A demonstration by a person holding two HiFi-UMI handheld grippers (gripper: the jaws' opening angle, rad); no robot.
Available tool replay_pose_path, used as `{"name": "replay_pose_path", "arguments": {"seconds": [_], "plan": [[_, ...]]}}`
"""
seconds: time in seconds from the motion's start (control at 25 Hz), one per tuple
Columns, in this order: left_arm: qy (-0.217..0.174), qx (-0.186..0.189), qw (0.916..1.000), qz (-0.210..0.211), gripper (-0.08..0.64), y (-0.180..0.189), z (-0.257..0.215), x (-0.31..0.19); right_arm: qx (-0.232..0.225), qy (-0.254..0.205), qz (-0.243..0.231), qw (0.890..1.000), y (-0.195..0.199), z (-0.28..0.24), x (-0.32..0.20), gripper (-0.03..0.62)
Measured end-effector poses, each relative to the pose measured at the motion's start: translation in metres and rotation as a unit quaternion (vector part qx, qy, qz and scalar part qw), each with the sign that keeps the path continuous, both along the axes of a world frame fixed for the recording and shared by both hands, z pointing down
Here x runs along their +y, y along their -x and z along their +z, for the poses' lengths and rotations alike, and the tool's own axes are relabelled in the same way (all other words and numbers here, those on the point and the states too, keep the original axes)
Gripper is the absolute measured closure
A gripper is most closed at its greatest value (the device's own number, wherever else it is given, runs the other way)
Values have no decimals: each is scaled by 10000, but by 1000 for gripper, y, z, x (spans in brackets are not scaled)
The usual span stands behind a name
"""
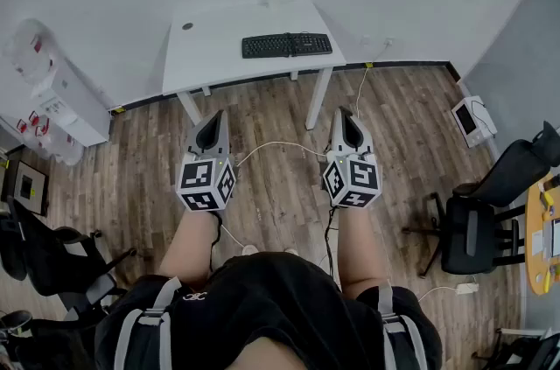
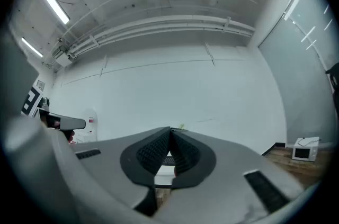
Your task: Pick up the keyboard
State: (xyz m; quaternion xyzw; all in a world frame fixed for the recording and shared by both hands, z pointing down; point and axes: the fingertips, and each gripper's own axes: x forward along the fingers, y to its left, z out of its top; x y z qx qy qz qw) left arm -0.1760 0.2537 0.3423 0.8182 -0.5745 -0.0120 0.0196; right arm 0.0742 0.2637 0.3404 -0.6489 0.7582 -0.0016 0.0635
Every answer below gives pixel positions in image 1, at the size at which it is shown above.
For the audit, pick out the yellow round table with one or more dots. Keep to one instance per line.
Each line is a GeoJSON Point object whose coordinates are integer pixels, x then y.
{"type": "Point", "coordinates": [534, 272]}

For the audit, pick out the white power strip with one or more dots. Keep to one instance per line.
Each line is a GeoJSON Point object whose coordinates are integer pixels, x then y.
{"type": "Point", "coordinates": [467, 288]}

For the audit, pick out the person's black shirt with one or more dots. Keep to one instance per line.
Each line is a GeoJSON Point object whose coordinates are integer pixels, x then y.
{"type": "Point", "coordinates": [280, 298]}

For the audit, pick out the black framed box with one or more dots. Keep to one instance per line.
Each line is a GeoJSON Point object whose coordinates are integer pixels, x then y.
{"type": "Point", "coordinates": [26, 184]}

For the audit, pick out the round grey desk grommet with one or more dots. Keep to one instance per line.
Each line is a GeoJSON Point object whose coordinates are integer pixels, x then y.
{"type": "Point", "coordinates": [187, 26]}

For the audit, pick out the white desk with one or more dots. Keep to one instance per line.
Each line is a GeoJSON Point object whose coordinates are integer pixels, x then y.
{"type": "Point", "coordinates": [210, 53]}

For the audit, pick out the white tablet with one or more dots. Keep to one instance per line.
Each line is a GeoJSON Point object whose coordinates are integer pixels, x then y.
{"type": "Point", "coordinates": [555, 237]}

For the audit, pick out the person's white left shoe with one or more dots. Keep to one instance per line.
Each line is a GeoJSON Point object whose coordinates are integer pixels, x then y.
{"type": "Point", "coordinates": [250, 249]}

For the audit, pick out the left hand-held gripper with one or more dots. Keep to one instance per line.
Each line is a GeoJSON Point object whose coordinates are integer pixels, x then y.
{"type": "Point", "coordinates": [199, 178]}

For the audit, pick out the white boxes pile left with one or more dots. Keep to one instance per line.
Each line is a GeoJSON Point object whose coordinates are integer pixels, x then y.
{"type": "Point", "coordinates": [74, 106]}

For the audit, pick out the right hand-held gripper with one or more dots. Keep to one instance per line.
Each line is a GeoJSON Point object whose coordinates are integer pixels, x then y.
{"type": "Point", "coordinates": [361, 178]}

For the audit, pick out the clear water jug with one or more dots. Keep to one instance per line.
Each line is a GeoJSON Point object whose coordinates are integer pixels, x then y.
{"type": "Point", "coordinates": [28, 51]}
{"type": "Point", "coordinates": [57, 145]}

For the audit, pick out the person's white right shoe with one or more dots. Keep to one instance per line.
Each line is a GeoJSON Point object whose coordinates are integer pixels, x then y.
{"type": "Point", "coordinates": [291, 251]}

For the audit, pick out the white wall socket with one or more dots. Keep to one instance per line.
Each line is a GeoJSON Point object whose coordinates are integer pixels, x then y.
{"type": "Point", "coordinates": [389, 40]}

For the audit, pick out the white screen device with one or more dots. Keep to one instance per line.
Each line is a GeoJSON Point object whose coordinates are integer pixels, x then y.
{"type": "Point", "coordinates": [470, 121]}

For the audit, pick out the person's left forearm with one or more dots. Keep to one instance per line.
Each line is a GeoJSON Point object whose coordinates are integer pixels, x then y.
{"type": "Point", "coordinates": [190, 246]}

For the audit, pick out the black keyboard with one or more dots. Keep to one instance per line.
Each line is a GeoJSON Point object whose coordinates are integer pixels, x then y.
{"type": "Point", "coordinates": [284, 45]}

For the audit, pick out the person's white shoe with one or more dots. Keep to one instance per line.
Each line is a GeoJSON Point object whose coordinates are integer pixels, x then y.
{"type": "Point", "coordinates": [250, 249]}
{"type": "Point", "coordinates": [291, 251]}

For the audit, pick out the person's right forearm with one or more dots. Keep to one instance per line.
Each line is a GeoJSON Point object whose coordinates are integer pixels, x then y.
{"type": "Point", "coordinates": [361, 250]}

